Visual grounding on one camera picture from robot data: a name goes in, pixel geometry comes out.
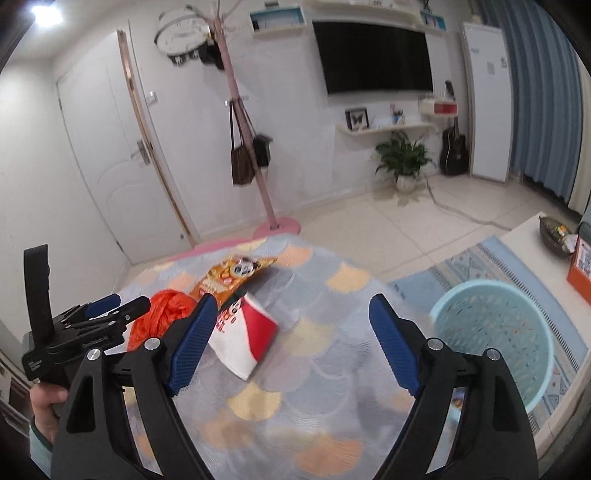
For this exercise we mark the brown hanging bag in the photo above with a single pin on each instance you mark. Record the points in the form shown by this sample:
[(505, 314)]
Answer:
[(242, 166)]

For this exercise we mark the person's left hand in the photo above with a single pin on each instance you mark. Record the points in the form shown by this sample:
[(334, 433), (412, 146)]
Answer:
[(44, 408)]

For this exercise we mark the dark bowl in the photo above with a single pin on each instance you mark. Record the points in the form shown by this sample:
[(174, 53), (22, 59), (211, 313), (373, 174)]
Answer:
[(551, 235)]

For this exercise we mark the small blue-lined shelf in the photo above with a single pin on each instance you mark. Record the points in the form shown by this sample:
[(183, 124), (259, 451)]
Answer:
[(433, 21)]

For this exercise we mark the light blue plastic basket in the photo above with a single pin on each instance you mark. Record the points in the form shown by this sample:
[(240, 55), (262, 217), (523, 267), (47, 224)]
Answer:
[(503, 327)]

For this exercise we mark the small decorative pot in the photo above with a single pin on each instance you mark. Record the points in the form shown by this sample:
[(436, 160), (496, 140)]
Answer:
[(398, 115)]

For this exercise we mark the black hanging bag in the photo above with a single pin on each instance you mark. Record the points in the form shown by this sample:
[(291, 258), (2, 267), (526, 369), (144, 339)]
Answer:
[(262, 150)]

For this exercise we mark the black hat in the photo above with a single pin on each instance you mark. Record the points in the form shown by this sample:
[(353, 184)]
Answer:
[(211, 55)]

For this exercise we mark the panda wall clock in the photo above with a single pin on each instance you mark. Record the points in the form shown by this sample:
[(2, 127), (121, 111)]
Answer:
[(178, 32)]

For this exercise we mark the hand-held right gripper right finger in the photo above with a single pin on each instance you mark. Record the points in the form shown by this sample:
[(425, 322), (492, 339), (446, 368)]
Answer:
[(395, 344)]

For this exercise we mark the white standing air conditioner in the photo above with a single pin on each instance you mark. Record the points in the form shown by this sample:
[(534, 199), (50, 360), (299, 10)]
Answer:
[(487, 101)]

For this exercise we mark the orange cardboard box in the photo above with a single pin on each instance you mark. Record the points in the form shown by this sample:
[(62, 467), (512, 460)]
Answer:
[(581, 267)]

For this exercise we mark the pink coat rack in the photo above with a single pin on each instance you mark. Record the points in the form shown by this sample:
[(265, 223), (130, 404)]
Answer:
[(240, 120)]

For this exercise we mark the red and white wall box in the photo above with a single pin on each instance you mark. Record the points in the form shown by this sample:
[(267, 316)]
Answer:
[(438, 107)]

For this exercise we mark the white coffee table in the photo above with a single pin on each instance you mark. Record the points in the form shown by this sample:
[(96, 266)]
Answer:
[(526, 235)]

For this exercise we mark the ceiling light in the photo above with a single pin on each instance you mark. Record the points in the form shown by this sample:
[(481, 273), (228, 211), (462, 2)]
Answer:
[(46, 11)]

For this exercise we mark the white curved wall shelf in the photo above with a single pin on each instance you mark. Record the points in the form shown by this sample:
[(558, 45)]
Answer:
[(364, 9)]

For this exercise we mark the white low wall shelf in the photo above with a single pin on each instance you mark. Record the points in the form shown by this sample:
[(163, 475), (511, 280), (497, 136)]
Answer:
[(385, 128)]

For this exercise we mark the white door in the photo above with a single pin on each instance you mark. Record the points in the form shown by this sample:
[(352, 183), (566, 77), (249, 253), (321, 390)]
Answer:
[(115, 152)]

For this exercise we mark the white sheer curtain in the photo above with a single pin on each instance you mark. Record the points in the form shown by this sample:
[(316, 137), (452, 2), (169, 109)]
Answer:
[(582, 184)]

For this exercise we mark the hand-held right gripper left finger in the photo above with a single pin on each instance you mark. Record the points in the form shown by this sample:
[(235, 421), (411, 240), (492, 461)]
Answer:
[(191, 350)]

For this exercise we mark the framed butterfly picture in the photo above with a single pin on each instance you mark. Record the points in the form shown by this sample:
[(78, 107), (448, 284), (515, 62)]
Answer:
[(357, 119)]

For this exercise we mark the orange mesh bag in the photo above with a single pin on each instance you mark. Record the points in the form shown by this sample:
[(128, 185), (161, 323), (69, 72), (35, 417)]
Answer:
[(159, 311)]

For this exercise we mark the patterned blue rug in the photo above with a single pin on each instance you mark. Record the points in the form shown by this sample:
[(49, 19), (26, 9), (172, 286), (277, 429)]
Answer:
[(466, 267)]

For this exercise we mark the red and white paper box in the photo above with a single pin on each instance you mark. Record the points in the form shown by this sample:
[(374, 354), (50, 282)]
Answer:
[(251, 339)]

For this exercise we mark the wall-mounted television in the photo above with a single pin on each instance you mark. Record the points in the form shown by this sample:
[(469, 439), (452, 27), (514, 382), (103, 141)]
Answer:
[(374, 57)]

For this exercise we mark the orange snack packet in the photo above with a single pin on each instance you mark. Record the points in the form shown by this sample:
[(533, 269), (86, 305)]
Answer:
[(235, 274)]

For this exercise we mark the wall light switch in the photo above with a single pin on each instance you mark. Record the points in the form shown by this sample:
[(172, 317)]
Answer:
[(152, 97)]

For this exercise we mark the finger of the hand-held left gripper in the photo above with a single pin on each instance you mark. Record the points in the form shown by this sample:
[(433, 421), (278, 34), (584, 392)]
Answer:
[(105, 302), (134, 308)]

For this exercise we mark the potted green plant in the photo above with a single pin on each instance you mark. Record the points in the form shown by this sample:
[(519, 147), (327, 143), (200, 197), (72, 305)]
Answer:
[(404, 159)]

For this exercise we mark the blue-lined box shelf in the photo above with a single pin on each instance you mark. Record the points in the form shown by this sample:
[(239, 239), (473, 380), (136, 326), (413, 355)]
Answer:
[(277, 19)]

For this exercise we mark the blue curtain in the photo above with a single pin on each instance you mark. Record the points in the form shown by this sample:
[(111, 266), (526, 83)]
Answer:
[(540, 92)]

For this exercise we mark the black acoustic guitar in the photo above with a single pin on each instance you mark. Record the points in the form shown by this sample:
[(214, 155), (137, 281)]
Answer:
[(455, 154)]

